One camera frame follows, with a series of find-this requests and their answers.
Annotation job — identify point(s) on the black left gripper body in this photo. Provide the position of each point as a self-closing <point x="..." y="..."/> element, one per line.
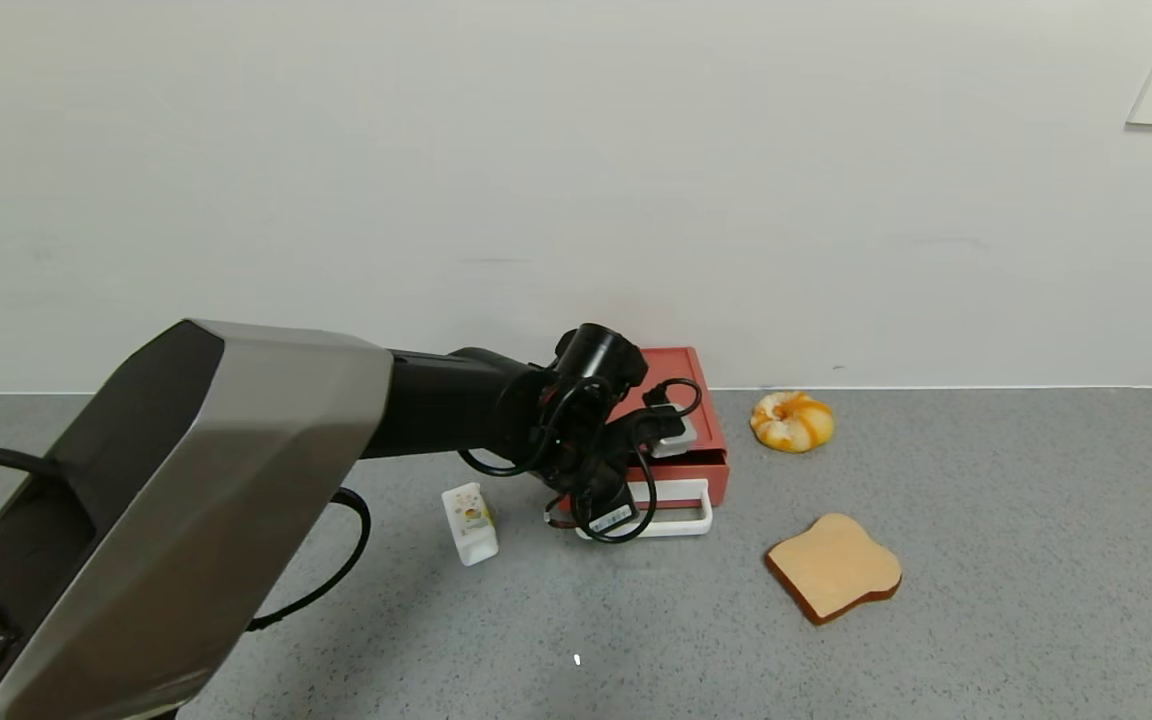
<point x="610" y="516"/>

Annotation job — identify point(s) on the black and silver left robot arm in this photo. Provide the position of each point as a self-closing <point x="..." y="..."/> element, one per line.
<point x="236" y="450"/>

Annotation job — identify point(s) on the small white milk carton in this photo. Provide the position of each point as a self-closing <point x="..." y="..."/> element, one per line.
<point x="469" y="525"/>

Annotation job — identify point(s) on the orange glazed donut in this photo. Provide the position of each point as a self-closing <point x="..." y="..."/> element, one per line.
<point x="791" y="422"/>

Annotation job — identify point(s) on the brown toast slice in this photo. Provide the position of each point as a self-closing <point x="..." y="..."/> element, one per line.
<point x="836" y="565"/>

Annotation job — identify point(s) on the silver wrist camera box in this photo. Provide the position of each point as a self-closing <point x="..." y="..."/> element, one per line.
<point x="676" y="435"/>

